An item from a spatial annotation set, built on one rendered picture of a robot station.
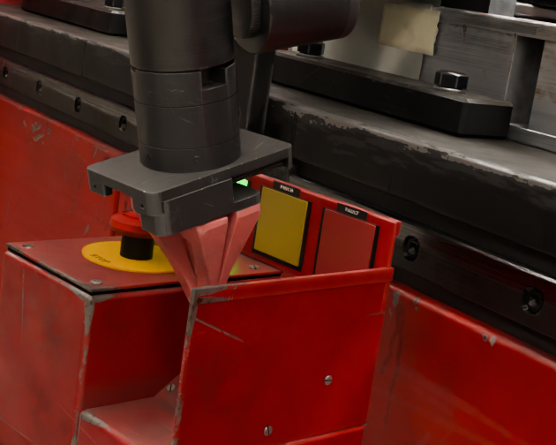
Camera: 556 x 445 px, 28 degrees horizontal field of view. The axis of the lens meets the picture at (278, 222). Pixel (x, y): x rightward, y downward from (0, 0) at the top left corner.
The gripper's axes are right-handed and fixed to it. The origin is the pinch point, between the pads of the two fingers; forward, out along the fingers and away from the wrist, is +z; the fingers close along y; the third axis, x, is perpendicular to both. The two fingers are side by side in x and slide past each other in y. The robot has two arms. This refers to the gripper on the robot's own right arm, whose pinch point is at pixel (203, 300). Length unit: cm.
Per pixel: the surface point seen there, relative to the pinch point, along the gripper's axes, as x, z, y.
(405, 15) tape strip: 17.8, -7.9, 38.1
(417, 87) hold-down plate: 9.7, -4.4, 30.4
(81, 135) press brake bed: 59, 10, 28
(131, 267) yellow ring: 7.2, 0.1, -0.1
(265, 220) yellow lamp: 6.1, -0.2, 10.4
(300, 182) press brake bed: 15.6, 2.9, 22.6
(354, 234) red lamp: -2.2, -1.4, 10.7
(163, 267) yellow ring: 6.6, 0.6, 2.0
